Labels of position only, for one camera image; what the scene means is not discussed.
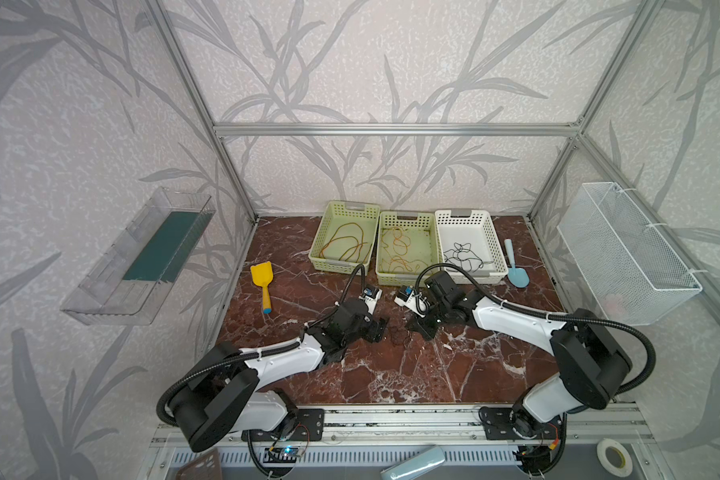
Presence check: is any thin black cable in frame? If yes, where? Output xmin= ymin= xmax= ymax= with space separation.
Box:
xmin=386 ymin=320 xmax=415 ymax=349
xmin=442 ymin=241 xmax=487 ymax=274

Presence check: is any thick red cable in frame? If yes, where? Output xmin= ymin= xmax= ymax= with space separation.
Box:
xmin=317 ymin=221 xmax=372 ymax=264

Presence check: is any orange cable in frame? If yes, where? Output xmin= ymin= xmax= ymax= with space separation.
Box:
xmin=379 ymin=226 xmax=433 ymax=276

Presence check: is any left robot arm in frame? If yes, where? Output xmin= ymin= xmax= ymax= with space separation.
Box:
xmin=156 ymin=264 xmax=388 ymax=452

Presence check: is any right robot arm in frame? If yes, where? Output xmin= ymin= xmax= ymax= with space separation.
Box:
xmin=395 ymin=263 xmax=657 ymax=439

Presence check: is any white perforated basket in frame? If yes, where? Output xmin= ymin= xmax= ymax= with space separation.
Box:
xmin=435 ymin=209 xmax=508 ymax=285

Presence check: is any middle green perforated basket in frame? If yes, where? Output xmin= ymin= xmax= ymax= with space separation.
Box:
xmin=375 ymin=211 xmax=441 ymax=286

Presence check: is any green perforated basket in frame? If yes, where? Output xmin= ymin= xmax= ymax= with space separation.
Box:
xmin=375 ymin=211 xmax=441 ymax=286
xmin=309 ymin=200 xmax=380 ymax=274

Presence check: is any light blue plastic scoop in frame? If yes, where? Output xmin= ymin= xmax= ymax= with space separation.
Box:
xmin=504 ymin=238 xmax=530 ymax=289

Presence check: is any left green perforated basket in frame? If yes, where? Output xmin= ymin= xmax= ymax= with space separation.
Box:
xmin=309 ymin=200 xmax=380 ymax=274

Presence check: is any yellow plastic scoop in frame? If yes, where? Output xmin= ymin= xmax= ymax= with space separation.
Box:
xmin=250 ymin=261 xmax=274 ymax=314

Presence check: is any light blue flat bar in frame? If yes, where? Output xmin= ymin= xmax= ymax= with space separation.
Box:
xmin=380 ymin=446 xmax=446 ymax=480

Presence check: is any pink object in mesh basket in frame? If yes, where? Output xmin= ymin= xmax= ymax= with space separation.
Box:
xmin=603 ymin=294 xmax=630 ymax=321

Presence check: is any brown perforated board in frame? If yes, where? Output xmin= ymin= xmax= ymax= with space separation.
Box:
xmin=175 ymin=449 xmax=223 ymax=480

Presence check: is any white tape roll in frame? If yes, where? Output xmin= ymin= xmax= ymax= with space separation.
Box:
xmin=596 ymin=438 xmax=634 ymax=479

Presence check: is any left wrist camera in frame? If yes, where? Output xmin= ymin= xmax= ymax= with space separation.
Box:
xmin=360 ymin=285 xmax=383 ymax=315

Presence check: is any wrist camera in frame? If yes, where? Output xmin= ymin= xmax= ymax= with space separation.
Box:
xmin=360 ymin=285 xmax=383 ymax=315
xmin=394 ymin=286 xmax=420 ymax=315

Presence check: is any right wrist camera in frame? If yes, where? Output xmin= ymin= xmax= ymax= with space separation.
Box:
xmin=394 ymin=286 xmax=420 ymax=315

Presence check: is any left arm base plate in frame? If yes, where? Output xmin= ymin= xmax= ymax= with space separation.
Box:
xmin=241 ymin=408 xmax=326 ymax=443

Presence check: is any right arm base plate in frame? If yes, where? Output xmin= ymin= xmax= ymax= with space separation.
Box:
xmin=478 ymin=406 xmax=565 ymax=444

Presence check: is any white wire mesh basket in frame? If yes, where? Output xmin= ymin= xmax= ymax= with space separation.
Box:
xmin=558 ymin=182 xmax=703 ymax=326

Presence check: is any clear plastic wall shelf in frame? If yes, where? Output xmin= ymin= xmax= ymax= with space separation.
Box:
xmin=61 ymin=187 xmax=216 ymax=326

